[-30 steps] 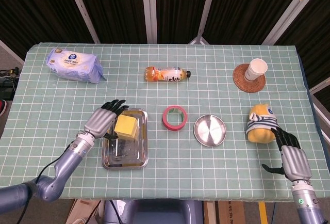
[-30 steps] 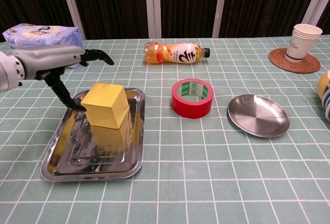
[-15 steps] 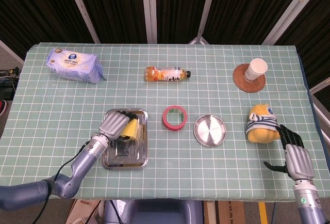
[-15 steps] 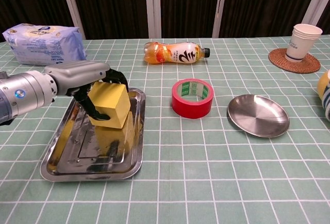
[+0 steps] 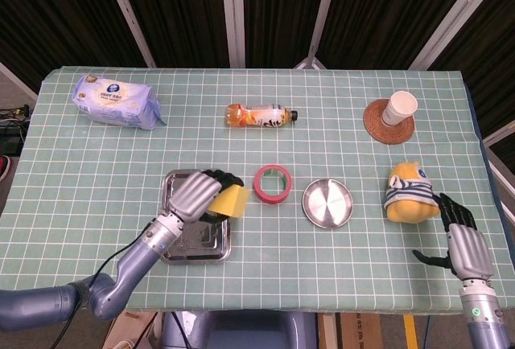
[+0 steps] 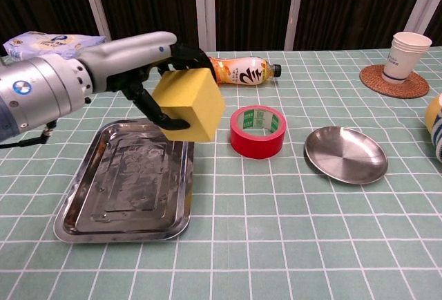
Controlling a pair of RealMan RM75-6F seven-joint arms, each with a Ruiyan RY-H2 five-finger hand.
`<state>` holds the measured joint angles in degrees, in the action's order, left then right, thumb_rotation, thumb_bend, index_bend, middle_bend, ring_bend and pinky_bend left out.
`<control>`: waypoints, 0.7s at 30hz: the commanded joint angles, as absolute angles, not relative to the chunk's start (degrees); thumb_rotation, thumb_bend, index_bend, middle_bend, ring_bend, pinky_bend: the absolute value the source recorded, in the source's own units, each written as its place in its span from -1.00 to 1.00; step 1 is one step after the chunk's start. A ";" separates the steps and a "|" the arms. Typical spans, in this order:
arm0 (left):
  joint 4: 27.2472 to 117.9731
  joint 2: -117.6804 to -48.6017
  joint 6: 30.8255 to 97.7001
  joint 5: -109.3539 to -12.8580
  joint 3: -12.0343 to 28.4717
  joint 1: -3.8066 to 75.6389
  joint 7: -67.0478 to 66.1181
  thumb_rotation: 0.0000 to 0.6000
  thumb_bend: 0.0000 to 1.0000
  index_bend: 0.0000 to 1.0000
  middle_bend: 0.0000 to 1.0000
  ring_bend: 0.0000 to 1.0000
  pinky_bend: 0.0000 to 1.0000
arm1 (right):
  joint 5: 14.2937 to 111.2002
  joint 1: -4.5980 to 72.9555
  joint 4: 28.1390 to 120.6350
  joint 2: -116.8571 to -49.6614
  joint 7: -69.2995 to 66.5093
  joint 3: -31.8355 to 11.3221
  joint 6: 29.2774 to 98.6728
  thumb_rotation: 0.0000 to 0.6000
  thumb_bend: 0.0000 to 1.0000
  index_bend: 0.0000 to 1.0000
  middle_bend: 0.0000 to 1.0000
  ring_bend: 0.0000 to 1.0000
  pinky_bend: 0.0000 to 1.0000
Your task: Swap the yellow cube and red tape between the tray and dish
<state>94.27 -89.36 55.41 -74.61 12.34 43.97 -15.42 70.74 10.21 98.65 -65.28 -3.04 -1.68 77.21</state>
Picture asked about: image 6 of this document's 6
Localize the round steel plate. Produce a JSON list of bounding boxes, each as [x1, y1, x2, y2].
[[304, 126, 390, 185]]

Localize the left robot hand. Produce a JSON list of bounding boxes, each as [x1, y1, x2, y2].
[[78, 31, 218, 130]]

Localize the blue tissue pack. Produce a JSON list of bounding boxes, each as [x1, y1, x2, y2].
[[2, 30, 107, 62]]

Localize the white paper cup stack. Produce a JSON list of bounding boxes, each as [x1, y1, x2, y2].
[[381, 31, 434, 84]]

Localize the brown woven coaster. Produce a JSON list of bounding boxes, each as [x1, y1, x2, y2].
[[358, 64, 430, 100]]

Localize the yellow plush toy striped shirt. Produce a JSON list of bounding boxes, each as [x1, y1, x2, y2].
[[424, 94, 442, 162]]

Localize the rectangular steel tray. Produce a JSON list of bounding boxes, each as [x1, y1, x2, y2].
[[53, 119, 195, 244]]

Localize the green checked tablecloth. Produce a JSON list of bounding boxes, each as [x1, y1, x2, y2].
[[0, 49, 442, 300]]

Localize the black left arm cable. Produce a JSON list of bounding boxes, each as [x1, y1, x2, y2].
[[0, 120, 56, 149]]

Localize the orange drink bottle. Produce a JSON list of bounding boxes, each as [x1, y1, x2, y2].
[[206, 55, 282, 87]]

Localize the red tape roll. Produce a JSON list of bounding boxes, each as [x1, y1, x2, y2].
[[230, 104, 288, 160]]

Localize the yellow foam cube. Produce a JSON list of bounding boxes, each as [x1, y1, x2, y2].
[[151, 67, 226, 142]]

